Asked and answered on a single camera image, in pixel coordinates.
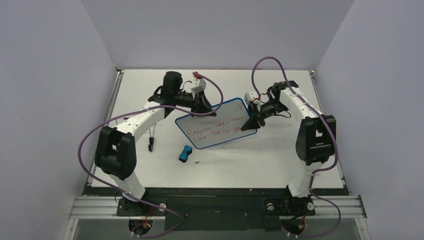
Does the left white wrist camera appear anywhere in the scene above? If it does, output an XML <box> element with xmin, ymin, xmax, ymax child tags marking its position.
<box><xmin>190</xmin><ymin>71</ymin><xmax>206</xmax><ymax>98</ymax></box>

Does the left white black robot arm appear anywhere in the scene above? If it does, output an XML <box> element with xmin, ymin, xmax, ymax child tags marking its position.
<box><xmin>94</xmin><ymin>71</ymin><xmax>216</xmax><ymax>215</ymax></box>

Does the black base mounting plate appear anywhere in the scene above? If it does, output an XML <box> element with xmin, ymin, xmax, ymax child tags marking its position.
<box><xmin>114</xmin><ymin>187</ymin><xmax>350</xmax><ymax>233</ymax></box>

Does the wire whiteboard stand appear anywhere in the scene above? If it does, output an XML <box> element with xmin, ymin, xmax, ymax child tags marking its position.
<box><xmin>115</xmin><ymin>115</ymin><xmax>158</xmax><ymax>152</ymax></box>

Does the purple cable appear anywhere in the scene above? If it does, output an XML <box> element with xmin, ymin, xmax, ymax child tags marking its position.
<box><xmin>251</xmin><ymin>56</ymin><xmax>342</xmax><ymax>238</ymax></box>
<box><xmin>77</xmin><ymin>73</ymin><xmax>224</xmax><ymax>239</ymax></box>

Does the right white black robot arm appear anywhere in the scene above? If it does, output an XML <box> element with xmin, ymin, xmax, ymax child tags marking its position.
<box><xmin>241</xmin><ymin>81</ymin><xmax>336</xmax><ymax>216</ymax></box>

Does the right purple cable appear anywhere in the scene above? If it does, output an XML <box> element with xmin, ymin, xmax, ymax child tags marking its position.
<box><xmin>251</xmin><ymin>56</ymin><xmax>342</xmax><ymax>238</ymax></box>

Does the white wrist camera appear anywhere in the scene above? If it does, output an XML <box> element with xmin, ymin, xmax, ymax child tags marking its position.
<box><xmin>244</xmin><ymin>91</ymin><xmax>261</xmax><ymax>106</ymax></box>
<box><xmin>190</xmin><ymin>71</ymin><xmax>206</xmax><ymax>98</ymax></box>

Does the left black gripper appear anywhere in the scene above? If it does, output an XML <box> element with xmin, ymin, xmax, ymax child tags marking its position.
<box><xmin>173</xmin><ymin>89</ymin><xmax>217</xmax><ymax>117</ymax></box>

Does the blue and black eraser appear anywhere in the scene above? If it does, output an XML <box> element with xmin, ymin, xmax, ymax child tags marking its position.
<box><xmin>178</xmin><ymin>145</ymin><xmax>193</xmax><ymax>163</ymax></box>

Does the blue framed whiteboard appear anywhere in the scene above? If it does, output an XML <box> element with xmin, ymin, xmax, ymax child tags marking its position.
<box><xmin>175</xmin><ymin>97</ymin><xmax>257</xmax><ymax>150</ymax></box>

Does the aluminium rail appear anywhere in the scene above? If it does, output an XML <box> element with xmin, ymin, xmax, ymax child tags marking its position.
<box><xmin>67</xmin><ymin>195</ymin><xmax>368</xmax><ymax>220</ymax></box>

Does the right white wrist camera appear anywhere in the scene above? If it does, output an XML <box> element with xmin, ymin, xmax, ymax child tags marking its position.
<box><xmin>244</xmin><ymin>91</ymin><xmax>261</xmax><ymax>106</ymax></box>

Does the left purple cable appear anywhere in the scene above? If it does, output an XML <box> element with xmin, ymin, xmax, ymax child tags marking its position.
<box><xmin>77</xmin><ymin>73</ymin><xmax>224</xmax><ymax>239</ymax></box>

